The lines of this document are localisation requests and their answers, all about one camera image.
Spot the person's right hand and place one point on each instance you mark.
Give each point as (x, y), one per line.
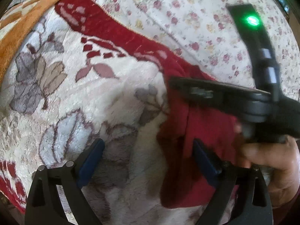
(283, 158)

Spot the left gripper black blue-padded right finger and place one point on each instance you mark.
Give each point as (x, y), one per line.
(246, 186)

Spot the orange checkered fleece blanket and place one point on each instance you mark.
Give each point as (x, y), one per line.
(16, 25)

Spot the white floral quilt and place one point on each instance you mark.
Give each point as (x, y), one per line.
(203, 33)

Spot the white red floral fleece blanket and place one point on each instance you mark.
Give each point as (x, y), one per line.
(62, 91)

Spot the red garment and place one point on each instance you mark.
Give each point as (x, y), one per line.
(184, 185)

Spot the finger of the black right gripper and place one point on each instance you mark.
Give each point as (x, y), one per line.
(229, 98)

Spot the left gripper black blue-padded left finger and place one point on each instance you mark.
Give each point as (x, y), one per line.
(43, 203)

